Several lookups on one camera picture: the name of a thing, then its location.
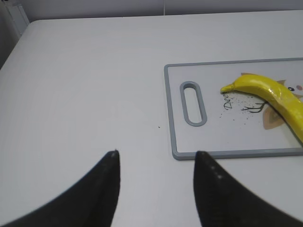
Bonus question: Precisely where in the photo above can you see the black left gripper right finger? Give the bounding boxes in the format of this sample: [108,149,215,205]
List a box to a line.
[193,151,303,227]

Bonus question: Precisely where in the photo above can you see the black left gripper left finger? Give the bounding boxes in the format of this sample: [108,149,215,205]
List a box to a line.
[6,150,120,227]

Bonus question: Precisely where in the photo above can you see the yellow plastic banana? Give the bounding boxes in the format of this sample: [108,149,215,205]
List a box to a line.
[220,74,303,141]

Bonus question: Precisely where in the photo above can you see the white grey-rimmed cutting board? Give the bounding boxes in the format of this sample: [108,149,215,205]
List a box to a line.
[164,58,303,160]

